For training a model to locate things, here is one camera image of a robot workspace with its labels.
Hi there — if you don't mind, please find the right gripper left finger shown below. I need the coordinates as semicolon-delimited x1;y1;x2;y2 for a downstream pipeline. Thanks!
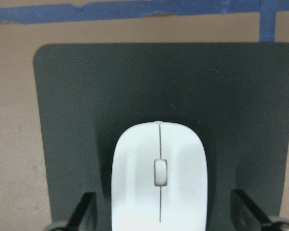
47;192;96;231

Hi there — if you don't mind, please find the black mousepad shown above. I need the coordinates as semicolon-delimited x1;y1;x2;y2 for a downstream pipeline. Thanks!
33;43;289;231

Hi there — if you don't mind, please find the white computer mouse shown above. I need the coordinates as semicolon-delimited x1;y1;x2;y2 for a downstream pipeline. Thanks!
111;121;208;231

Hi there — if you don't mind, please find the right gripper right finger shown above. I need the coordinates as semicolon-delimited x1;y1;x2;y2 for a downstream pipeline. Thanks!
231;189;289;231

